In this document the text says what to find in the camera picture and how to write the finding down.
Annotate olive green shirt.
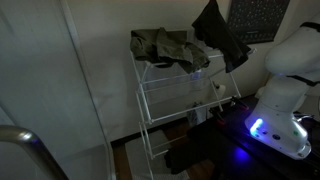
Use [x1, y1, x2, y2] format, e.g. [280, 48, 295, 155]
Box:
[130, 27, 210, 74]

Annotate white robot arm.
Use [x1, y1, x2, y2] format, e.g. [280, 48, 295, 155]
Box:
[245, 14, 320, 160]

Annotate white metal drying rack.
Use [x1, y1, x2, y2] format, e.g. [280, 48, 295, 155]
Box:
[129, 46, 258, 180]

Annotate grey floor mat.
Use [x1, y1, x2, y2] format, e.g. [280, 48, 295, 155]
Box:
[125, 137, 189, 180]

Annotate black cloth on floor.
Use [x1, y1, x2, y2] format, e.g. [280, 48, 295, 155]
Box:
[164, 141, 214, 175]

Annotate black clamp with red tips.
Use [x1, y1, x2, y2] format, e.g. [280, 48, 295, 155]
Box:
[209, 96, 249, 125]

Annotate dark black hanging garment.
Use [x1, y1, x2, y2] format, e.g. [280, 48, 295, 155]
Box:
[192, 0, 251, 73]

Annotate grey metal handrail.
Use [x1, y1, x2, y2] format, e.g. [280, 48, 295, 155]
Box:
[0, 125, 69, 180]

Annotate dark dotted wall poster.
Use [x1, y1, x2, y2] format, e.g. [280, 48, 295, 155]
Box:
[227, 0, 290, 44]

